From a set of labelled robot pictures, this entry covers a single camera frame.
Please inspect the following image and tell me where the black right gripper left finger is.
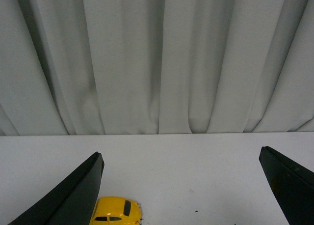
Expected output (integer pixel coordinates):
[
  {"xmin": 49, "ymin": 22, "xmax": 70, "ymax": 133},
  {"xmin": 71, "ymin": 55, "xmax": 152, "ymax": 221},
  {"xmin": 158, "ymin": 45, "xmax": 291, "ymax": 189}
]
[{"xmin": 10, "ymin": 152, "xmax": 104, "ymax": 225}]

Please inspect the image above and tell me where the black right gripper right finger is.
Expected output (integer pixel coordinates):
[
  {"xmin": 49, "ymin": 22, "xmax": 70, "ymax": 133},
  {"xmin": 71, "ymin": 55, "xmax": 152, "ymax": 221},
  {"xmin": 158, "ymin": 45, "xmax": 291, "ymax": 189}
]
[{"xmin": 259, "ymin": 146, "xmax": 314, "ymax": 225}]

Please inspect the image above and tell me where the yellow beetle toy car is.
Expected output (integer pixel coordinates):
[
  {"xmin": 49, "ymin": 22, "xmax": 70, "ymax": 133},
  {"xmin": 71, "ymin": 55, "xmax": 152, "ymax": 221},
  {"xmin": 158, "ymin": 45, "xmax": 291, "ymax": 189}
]
[{"xmin": 89, "ymin": 197, "xmax": 142, "ymax": 225}]

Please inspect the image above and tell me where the grey pleated curtain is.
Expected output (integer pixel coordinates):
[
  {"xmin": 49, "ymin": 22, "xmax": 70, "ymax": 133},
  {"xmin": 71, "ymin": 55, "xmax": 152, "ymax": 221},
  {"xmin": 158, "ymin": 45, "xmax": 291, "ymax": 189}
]
[{"xmin": 0, "ymin": 0, "xmax": 314, "ymax": 136}]

